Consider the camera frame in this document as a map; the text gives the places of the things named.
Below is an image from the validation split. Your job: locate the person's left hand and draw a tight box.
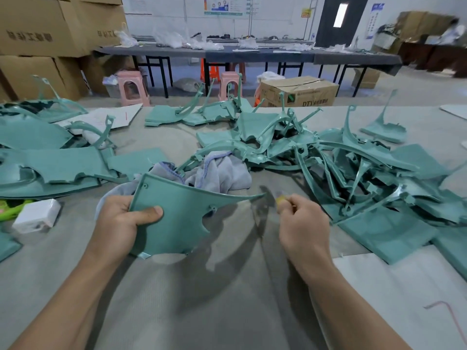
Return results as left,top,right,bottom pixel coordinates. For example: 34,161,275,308
86,194,164,267

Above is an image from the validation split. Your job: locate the person's right hand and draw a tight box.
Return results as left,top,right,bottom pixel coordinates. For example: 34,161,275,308
276,193,335,281

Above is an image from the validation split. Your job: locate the single green plastic part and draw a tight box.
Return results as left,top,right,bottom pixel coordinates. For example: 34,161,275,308
130,173,265,260

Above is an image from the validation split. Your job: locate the pile of green plastic parts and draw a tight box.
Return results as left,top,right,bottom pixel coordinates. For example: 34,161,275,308
0,75,467,281

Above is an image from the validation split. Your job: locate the grey-blue wiping cloth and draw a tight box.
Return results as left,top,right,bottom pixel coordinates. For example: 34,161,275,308
95,149,252,219

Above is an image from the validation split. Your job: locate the brown cardboard box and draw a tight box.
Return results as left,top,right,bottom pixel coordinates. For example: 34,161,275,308
257,75,340,108

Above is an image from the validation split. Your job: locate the stack of brown cardboard boxes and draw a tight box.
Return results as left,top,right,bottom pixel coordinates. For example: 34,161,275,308
0,0,128,103

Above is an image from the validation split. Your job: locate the person's left forearm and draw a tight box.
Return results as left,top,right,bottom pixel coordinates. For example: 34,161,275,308
7,247,121,350

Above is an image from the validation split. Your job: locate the person's right forearm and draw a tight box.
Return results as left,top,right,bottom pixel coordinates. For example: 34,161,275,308
303,259,413,350

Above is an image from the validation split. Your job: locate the white power adapter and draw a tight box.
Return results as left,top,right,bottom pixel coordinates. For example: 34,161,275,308
12,198,62,235

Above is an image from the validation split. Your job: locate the green and yellow gadget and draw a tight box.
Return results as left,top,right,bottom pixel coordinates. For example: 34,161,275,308
0,199,34,222

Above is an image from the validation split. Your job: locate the white paper sheet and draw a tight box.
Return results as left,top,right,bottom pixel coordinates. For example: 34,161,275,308
54,103,144,136

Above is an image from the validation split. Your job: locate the pink plastic stool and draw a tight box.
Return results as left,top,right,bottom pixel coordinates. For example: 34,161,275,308
117,70,150,108
218,71,242,101

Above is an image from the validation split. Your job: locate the long grey work table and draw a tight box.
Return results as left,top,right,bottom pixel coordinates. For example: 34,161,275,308
93,43,404,99

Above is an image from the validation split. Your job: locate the orange object under table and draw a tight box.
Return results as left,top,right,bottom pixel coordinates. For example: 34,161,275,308
200,58,220,85

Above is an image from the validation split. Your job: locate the heap of clear plastic bags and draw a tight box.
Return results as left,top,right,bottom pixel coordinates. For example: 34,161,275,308
113,30,227,52

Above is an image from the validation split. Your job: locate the dark door with window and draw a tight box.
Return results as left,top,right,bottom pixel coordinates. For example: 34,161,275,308
314,0,371,48

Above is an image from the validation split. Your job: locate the colourful wall poster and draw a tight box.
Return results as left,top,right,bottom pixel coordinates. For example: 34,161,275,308
203,0,245,17

